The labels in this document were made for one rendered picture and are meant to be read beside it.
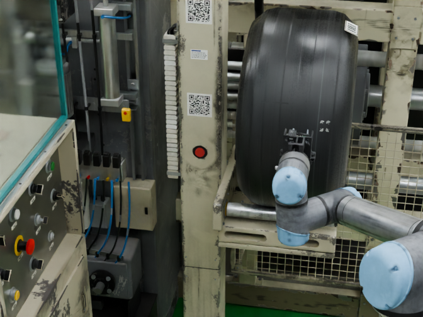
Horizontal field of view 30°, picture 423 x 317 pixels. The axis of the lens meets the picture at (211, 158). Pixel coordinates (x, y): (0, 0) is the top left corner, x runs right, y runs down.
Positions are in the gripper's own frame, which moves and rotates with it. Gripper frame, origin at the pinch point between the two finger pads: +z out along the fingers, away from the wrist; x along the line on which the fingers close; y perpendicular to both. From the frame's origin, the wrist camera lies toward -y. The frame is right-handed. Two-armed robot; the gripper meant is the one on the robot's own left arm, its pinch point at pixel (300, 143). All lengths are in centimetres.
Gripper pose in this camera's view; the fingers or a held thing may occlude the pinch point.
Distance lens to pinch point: 210.3
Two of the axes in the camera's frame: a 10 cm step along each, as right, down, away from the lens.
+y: 0.2, -9.3, -3.8
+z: 1.8, -3.7, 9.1
